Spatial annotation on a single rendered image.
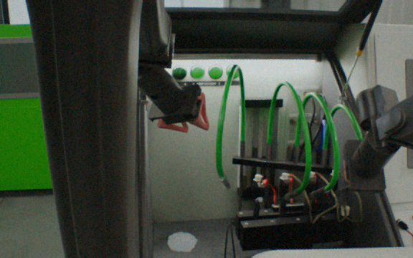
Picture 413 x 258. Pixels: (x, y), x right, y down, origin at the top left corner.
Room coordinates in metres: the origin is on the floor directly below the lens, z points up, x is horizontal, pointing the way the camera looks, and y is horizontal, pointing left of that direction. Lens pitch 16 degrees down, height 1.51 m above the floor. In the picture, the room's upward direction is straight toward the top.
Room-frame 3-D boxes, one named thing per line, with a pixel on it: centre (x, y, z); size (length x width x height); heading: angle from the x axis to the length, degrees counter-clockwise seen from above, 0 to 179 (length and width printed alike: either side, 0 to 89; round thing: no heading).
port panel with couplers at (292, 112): (1.25, -0.36, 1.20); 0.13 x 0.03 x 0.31; 98
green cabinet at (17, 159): (3.47, 1.81, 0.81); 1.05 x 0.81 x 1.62; 98
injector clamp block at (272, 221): (0.98, -0.27, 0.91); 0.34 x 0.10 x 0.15; 98
